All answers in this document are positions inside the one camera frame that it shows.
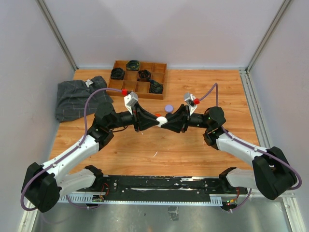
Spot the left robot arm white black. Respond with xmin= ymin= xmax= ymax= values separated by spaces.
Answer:
xmin=20 ymin=102 xmax=159 ymax=212

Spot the dark red rolled tie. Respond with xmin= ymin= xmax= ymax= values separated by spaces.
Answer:
xmin=138 ymin=70 xmax=151 ymax=82

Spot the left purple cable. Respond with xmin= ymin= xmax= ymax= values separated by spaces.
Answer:
xmin=20 ymin=88 xmax=127 ymax=212

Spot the white earbud charging case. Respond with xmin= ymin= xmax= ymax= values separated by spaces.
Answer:
xmin=156 ymin=116 xmax=168 ymax=127

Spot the purple earbud charging case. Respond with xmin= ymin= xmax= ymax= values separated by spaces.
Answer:
xmin=164 ymin=104 xmax=174 ymax=113

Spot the dark rolled tie top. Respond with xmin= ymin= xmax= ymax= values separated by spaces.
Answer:
xmin=126 ymin=60 xmax=140 ymax=71

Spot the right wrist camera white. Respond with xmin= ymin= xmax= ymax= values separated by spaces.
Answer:
xmin=184 ymin=92 xmax=200 ymax=116

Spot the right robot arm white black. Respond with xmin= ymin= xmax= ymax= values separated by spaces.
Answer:
xmin=157 ymin=104 xmax=297 ymax=200

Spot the dark blue rolled tie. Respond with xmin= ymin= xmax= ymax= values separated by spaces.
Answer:
xmin=149 ymin=80 xmax=164 ymax=94

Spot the grey checked cloth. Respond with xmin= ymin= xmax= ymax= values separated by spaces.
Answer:
xmin=55 ymin=76 xmax=107 ymax=123

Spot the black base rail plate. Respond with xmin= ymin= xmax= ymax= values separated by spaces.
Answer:
xmin=77 ymin=175 xmax=248 ymax=204

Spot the purple cable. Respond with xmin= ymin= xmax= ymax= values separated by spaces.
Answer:
xmin=20 ymin=88 xmax=127 ymax=212
xmin=194 ymin=83 xmax=302 ymax=213

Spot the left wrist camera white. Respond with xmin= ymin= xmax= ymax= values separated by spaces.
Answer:
xmin=124 ymin=91 xmax=138 ymax=115

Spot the white cable duct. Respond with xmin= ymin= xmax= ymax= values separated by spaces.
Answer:
xmin=57 ymin=194 xmax=223 ymax=206

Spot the dark rolled tie left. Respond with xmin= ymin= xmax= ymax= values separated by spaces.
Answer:
xmin=111 ymin=67 xmax=125 ymax=80

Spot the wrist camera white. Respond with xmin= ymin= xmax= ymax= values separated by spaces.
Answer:
xmin=124 ymin=91 xmax=138 ymax=115
xmin=184 ymin=92 xmax=200 ymax=116

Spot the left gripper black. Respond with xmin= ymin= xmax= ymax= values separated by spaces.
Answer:
xmin=108 ymin=102 xmax=160 ymax=132

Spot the wooden compartment tray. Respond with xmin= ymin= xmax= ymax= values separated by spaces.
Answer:
xmin=108 ymin=60 xmax=167 ymax=100

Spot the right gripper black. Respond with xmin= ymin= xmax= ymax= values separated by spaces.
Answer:
xmin=161 ymin=104 xmax=211 ymax=133

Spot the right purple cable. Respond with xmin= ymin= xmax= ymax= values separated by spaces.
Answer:
xmin=194 ymin=83 xmax=302 ymax=213

